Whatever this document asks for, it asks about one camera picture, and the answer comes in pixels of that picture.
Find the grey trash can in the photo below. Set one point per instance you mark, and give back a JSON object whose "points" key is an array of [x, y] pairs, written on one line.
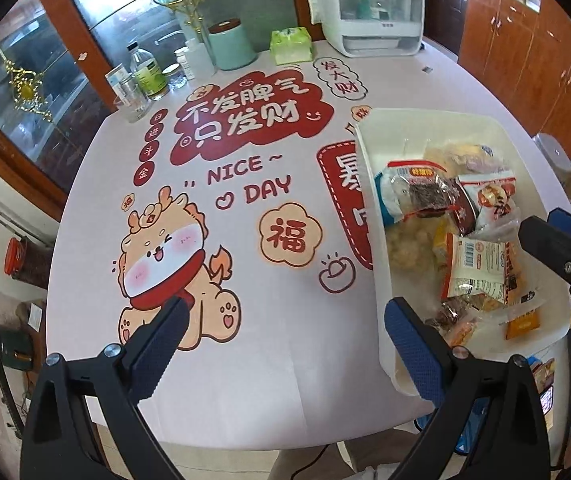
{"points": [[554, 160]]}

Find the brown wooden sideboard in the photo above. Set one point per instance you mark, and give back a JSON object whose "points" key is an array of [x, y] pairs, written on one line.
{"points": [[530, 60]]}

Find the red plastic container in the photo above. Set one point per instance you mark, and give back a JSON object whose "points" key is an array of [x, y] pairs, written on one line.
{"points": [[13, 256]]}

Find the clear puffed rice ball packet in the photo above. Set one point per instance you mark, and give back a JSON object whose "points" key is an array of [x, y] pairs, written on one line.
{"points": [[408, 247]]}

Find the clear packet orange snack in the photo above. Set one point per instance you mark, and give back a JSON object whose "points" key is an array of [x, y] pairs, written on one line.
{"points": [[464, 334]]}

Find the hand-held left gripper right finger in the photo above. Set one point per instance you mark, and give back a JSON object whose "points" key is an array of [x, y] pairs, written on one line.
{"points": [[413, 352]]}

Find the mint green canister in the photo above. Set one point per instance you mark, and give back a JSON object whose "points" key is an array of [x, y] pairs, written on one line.
{"points": [[230, 47]]}

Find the small white blue box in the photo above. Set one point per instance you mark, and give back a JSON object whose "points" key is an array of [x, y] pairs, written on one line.
{"points": [[114, 81]]}

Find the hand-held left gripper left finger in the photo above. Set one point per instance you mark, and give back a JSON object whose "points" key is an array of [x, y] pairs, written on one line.
{"points": [[158, 350]]}

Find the small yellow snack packet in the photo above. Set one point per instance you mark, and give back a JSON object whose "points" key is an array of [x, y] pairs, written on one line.
{"points": [[523, 325]]}

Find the white packet red print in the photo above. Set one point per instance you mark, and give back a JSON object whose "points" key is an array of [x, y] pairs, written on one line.
{"points": [[490, 195]]}

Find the clear bottle green label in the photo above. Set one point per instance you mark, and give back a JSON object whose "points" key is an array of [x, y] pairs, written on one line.
{"points": [[148, 75]]}

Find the white squeeze bottle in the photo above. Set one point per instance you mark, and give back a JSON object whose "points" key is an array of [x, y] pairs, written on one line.
{"points": [[199, 62]]}

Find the green tissue pack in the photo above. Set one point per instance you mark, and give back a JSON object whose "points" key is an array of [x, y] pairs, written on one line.
{"points": [[291, 47]]}

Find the small gold flower ornament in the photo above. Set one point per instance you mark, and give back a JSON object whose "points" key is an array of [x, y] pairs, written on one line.
{"points": [[25, 91]]}

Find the white plastic bin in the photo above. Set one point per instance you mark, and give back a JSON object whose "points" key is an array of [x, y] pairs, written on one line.
{"points": [[415, 130]]}

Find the dark wooden door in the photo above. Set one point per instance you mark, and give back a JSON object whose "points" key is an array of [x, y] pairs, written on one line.
{"points": [[445, 5]]}

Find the red white cookie packet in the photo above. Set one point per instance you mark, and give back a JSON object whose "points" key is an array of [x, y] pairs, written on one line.
{"points": [[475, 267]]}

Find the clear glass cup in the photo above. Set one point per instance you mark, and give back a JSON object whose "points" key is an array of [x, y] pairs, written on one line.
{"points": [[130, 100]]}

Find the blue white snack packet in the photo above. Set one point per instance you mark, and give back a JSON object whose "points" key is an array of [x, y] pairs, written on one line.
{"points": [[390, 197]]}

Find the white countertop sterilizer cabinet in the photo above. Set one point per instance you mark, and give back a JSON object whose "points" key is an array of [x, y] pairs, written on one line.
{"points": [[370, 10]]}

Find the wooden glass-door cabinet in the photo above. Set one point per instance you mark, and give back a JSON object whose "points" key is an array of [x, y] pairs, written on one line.
{"points": [[65, 50]]}

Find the small glass jar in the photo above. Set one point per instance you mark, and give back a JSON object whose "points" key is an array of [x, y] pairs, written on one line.
{"points": [[173, 77]]}

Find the red label date packet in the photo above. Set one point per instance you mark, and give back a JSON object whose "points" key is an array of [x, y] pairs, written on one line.
{"points": [[428, 195]]}

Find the small white pill bottle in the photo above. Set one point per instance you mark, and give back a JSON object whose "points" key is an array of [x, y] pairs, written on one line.
{"points": [[183, 65]]}

